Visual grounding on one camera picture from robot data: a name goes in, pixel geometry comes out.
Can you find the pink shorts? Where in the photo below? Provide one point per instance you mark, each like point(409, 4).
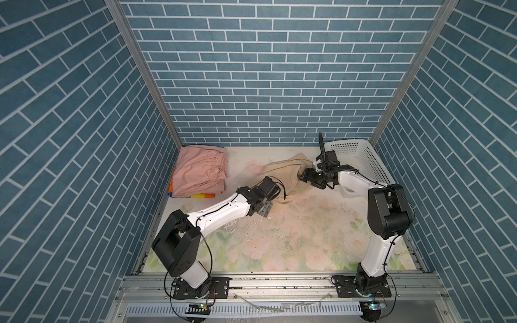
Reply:
point(200, 169)

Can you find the green circuit board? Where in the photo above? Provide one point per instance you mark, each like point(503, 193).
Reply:
point(198, 310)
point(371, 308)

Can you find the beige shorts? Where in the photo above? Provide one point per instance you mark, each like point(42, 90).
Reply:
point(287, 172)

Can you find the rainbow striped shorts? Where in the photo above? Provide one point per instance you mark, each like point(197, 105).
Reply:
point(199, 196)

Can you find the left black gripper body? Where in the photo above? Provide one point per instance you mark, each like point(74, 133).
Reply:
point(266, 208)

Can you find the right green circuit board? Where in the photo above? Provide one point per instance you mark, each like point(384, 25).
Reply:
point(371, 308)

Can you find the left green circuit board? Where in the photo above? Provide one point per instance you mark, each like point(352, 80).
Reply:
point(198, 310)

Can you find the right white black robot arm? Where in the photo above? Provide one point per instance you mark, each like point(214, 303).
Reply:
point(389, 214)

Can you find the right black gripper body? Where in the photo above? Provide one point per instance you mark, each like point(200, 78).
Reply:
point(317, 179)

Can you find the aluminium mounting rail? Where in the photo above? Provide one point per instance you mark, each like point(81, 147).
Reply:
point(284, 297)

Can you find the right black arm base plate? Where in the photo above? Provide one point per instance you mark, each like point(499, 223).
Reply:
point(361, 286)

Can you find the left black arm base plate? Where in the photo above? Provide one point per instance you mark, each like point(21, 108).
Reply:
point(213, 288)

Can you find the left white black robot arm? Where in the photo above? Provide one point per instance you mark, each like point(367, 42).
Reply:
point(177, 243)

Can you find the white plastic laundry basket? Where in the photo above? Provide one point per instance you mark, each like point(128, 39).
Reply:
point(359, 154)

